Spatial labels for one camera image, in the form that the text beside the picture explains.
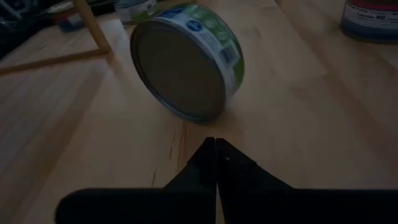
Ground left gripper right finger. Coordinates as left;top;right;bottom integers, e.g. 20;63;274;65
216;138;398;224

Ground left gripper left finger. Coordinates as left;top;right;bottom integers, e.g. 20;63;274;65
54;136;217;224

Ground tuna can green white label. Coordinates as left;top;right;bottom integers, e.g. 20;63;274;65
129;3;246;124
114;0;159;25

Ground wooden slatted shelf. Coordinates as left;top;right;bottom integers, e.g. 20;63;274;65
0;0;112;75

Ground salmon can red blue label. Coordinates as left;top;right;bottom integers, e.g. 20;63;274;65
340;0;398;44
52;12;85;32

